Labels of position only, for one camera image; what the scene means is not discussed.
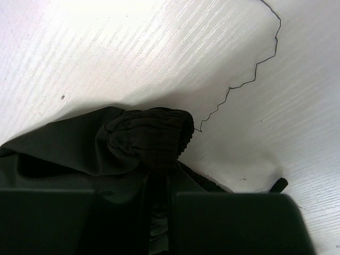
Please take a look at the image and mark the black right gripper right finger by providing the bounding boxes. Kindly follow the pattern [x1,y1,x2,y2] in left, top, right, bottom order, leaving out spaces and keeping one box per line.
[169,192,315,254]

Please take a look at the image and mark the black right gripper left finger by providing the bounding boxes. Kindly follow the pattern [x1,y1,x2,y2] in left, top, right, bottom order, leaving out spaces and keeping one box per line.
[0,189,154,255]

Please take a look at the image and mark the black trousers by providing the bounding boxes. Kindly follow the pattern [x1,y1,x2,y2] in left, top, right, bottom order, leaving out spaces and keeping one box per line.
[0,0,289,255]

